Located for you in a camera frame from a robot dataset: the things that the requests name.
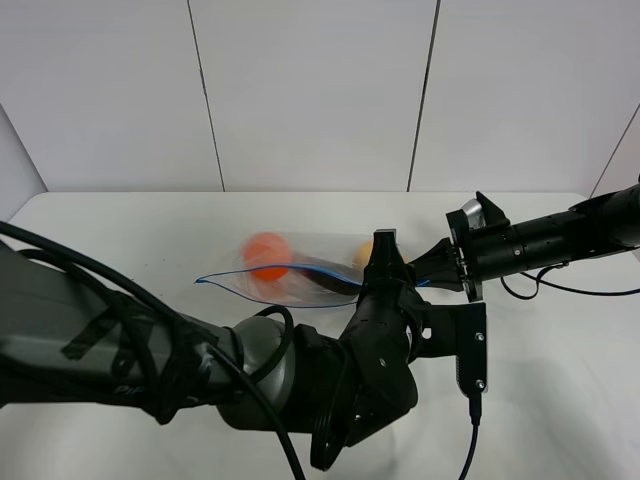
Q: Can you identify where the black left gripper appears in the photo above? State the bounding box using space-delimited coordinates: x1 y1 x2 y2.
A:
310 229 425 471

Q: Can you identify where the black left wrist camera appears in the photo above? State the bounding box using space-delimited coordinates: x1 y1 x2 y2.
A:
417 303 488 398

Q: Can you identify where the orange fruit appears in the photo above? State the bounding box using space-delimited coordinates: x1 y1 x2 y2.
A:
242 232 293 282

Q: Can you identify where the clear zip bag blue seal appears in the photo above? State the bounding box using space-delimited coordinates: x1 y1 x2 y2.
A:
193 230 431 307

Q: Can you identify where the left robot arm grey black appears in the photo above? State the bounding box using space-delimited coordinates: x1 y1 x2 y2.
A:
1 223 426 478

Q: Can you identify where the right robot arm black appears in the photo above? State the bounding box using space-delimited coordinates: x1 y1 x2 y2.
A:
411 184 639 302

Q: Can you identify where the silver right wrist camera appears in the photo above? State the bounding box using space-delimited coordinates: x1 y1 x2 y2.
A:
461 199 486 230

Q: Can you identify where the yellow pear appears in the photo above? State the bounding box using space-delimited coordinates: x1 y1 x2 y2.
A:
352 242 410 266

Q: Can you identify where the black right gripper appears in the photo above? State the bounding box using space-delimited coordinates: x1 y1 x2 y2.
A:
409 191 511 301

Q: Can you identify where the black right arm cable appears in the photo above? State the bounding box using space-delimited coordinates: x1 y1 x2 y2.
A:
499 262 640 301

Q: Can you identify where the dark purple eggplant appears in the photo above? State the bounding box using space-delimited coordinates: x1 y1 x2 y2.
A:
298 256 363 296

